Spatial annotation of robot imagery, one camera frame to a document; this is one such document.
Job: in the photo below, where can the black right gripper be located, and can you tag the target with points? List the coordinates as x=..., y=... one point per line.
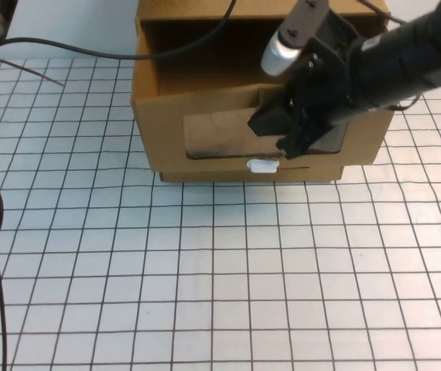
x=321, y=85

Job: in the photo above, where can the cardboard shoe box drawer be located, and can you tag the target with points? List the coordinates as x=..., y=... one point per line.
x=158, y=135

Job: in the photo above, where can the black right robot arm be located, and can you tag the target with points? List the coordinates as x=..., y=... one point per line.
x=406, y=58

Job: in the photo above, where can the cardboard shoe box with window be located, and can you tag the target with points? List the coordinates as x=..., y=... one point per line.
x=205, y=175

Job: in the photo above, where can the white grid-patterned tablecloth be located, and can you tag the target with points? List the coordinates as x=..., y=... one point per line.
x=166, y=270

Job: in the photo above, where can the thin zip tie tail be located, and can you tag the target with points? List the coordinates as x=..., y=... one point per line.
x=31, y=72

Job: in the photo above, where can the silver cylindrical wrist camera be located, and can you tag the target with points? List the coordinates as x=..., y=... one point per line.
x=278, y=56

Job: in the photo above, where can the grey camera mounting bracket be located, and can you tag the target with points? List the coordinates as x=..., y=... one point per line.
x=303, y=19

